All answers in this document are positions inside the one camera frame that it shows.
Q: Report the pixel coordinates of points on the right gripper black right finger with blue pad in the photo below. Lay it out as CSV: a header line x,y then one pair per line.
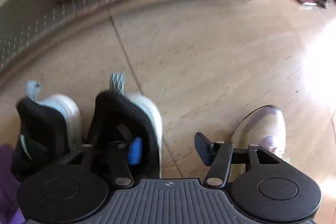
x,y
219,156

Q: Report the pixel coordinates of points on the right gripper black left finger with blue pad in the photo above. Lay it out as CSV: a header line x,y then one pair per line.
x,y
111,153

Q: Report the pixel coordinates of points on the purple slide sandal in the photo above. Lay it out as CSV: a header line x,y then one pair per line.
x,y
10,211

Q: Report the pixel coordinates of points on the white lilac worn sneaker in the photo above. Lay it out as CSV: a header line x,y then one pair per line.
x,y
265,126

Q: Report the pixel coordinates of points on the grey perforated shoe rack shelf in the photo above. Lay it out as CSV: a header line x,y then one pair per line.
x,y
30,25

